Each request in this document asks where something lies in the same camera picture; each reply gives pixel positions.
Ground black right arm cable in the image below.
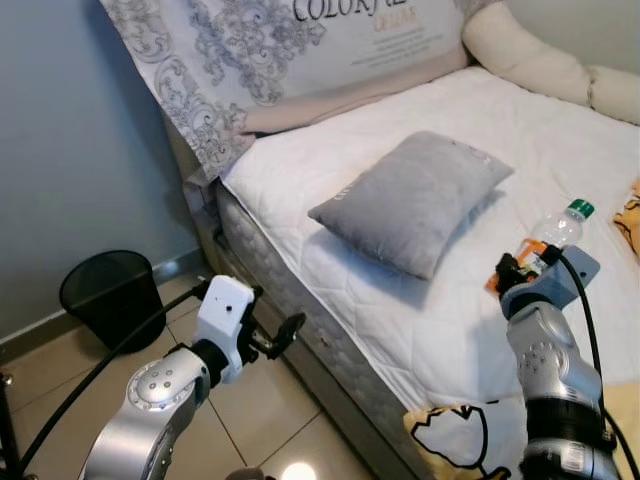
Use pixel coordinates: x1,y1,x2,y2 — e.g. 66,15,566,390
543,248,640,480

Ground clear bottle with green cap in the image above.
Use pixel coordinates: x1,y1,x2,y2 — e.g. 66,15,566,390
486,198,597,298

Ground printed grey headboard cushion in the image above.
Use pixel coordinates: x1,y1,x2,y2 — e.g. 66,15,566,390
98,0,473,183

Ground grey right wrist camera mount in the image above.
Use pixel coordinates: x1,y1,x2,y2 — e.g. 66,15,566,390
500,245,602,321

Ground cream bolster pillow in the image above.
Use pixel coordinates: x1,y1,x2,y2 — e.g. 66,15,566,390
461,2,640,127

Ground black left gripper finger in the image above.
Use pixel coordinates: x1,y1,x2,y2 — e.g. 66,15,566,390
262,313,307,359

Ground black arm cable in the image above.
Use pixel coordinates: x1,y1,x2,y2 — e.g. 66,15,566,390
18,283,213,473
543,248,640,480

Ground black metal pole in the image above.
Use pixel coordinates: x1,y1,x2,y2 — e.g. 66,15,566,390
0,373,22,480

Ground grey patterned mattress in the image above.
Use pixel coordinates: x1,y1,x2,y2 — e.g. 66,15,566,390
185,150,426,480

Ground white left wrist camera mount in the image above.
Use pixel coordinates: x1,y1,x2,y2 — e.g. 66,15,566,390
195,275,257,385

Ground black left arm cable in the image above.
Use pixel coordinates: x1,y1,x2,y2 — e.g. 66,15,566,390
18,283,213,473

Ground black mesh waste bin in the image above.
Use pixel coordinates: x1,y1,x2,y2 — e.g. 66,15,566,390
58,249,157,354

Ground grey pillow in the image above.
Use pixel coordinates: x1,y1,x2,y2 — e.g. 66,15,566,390
307,130,516,282

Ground yellow cartoon egg blanket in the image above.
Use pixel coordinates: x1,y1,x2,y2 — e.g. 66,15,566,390
403,178,640,480

